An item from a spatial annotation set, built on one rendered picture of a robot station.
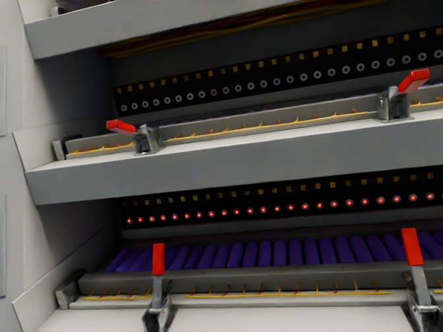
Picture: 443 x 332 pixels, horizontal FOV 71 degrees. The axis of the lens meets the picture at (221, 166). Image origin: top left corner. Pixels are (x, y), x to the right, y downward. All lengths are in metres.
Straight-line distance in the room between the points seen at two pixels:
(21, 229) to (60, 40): 0.24
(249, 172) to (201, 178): 0.05
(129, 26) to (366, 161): 0.32
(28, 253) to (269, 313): 0.29
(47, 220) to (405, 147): 0.43
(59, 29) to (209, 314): 0.40
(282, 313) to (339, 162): 0.17
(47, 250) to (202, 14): 0.36
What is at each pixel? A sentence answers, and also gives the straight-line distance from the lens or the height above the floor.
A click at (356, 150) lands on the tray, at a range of 0.33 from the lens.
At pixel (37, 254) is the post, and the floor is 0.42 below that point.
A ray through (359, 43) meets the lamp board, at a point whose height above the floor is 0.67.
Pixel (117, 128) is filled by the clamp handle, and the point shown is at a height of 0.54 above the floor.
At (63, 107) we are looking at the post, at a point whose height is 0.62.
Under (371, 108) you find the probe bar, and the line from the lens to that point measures 0.39.
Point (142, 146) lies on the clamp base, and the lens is 0.38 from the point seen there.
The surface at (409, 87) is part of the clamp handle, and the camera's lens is 0.31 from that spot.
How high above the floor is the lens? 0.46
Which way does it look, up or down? 7 degrees up
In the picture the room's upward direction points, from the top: 5 degrees counter-clockwise
